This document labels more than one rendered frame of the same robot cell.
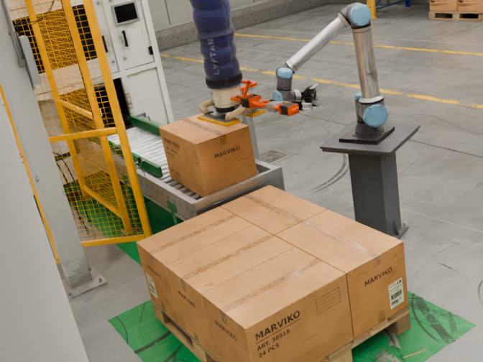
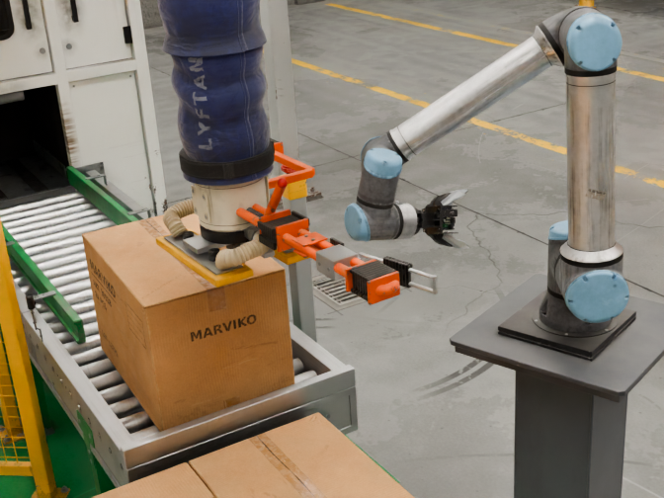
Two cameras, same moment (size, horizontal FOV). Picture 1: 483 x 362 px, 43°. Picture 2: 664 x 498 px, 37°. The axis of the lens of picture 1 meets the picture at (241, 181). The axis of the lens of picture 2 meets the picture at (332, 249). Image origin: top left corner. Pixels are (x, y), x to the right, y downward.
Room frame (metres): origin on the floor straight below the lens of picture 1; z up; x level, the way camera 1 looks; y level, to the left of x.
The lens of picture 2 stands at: (1.38, -0.25, 2.06)
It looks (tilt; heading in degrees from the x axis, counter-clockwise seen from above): 23 degrees down; 0
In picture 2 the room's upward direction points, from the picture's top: 4 degrees counter-clockwise
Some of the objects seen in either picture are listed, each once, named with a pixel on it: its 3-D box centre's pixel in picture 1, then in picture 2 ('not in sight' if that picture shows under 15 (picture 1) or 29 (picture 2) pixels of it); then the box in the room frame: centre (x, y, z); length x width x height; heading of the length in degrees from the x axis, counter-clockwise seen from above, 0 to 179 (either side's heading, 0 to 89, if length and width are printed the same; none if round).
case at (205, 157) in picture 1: (208, 153); (186, 311); (4.03, 0.20, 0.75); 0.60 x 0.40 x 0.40; 27
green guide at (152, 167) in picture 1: (115, 151); (6, 255); (4.92, 1.00, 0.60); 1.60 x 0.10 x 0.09; 29
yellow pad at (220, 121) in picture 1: (218, 116); (202, 250); (3.63, 0.07, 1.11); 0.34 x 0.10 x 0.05; 32
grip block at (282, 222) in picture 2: (251, 100); (284, 229); (3.47, -0.14, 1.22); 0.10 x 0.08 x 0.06; 122
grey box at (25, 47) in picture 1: (27, 59); not in sight; (3.92, 1.18, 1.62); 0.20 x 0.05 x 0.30; 29
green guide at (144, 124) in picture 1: (170, 132); (138, 221); (5.18, 0.53, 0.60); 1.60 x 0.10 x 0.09; 29
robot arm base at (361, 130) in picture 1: (369, 124); (575, 300); (3.78, -0.89, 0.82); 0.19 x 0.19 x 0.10
